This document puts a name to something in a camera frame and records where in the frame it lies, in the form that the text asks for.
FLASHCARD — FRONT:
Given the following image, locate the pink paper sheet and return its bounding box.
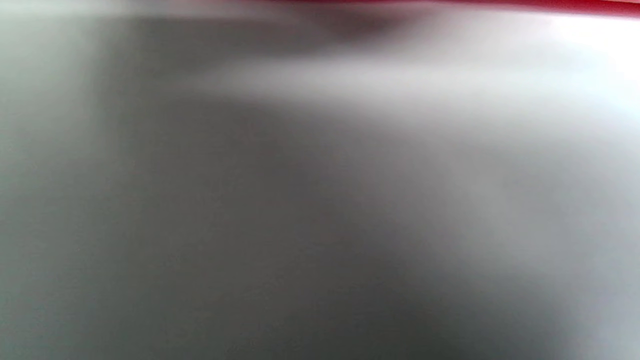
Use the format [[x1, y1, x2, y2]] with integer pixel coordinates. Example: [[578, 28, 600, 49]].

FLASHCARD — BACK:
[[270, 0, 640, 20]]

